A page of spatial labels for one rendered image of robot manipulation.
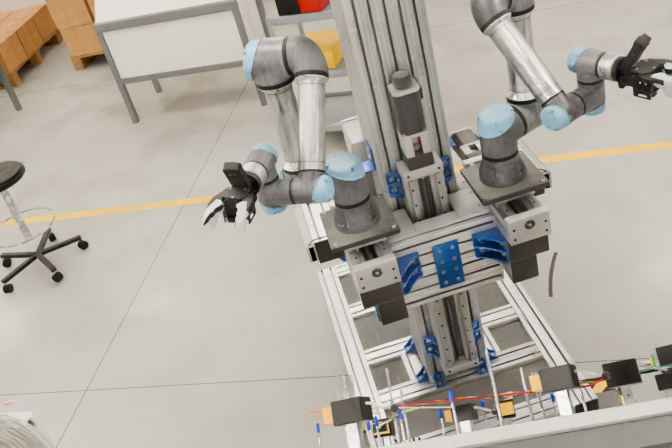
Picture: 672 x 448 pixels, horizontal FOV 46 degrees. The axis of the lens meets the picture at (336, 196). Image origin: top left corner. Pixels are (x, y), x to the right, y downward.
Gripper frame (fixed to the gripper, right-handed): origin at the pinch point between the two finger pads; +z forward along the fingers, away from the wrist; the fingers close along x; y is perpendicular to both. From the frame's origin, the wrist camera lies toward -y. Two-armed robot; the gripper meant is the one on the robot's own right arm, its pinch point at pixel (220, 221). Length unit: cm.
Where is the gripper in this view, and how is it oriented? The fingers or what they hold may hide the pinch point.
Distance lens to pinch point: 195.8
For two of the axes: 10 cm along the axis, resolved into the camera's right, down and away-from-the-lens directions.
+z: -2.4, 5.7, -7.8
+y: 1.0, 8.2, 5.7
